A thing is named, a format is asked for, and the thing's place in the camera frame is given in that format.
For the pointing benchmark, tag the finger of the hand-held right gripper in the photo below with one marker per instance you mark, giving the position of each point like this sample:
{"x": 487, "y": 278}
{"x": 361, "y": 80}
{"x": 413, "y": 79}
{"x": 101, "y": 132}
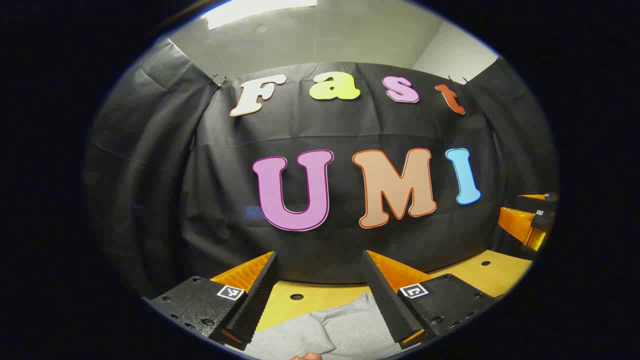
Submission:
{"x": 517, "y": 222}
{"x": 532, "y": 202}

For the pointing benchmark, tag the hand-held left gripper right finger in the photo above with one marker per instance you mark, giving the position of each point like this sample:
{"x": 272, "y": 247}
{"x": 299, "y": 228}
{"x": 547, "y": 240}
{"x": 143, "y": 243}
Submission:
{"x": 387, "y": 305}

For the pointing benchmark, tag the black backdrop cloth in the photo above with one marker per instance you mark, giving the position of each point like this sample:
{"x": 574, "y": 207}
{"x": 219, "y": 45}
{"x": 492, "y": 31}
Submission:
{"x": 350, "y": 240}

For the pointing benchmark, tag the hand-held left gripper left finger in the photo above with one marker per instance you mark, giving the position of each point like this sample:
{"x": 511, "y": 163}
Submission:
{"x": 257, "y": 305}

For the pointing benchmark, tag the grey sweatshirt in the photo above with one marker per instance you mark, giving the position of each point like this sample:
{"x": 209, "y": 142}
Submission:
{"x": 340, "y": 330}

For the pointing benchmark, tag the metal cloth clip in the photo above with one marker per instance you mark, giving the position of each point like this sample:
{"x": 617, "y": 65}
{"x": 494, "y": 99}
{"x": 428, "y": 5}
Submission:
{"x": 457, "y": 80}
{"x": 220, "y": 81}

